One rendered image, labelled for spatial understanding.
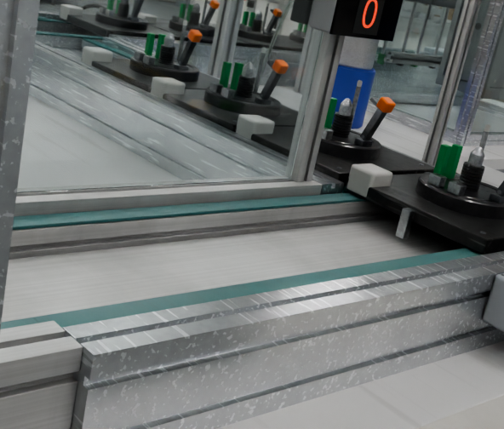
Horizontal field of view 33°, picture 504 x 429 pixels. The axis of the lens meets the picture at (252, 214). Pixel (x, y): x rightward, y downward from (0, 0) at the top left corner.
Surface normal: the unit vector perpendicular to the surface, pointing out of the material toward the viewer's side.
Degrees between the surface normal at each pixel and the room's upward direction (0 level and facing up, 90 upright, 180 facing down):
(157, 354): 90
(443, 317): 90
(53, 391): 90
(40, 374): 90
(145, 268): 0
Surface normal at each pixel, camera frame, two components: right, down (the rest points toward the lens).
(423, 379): 0.20, -0.93
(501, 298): -0.74, 0.07
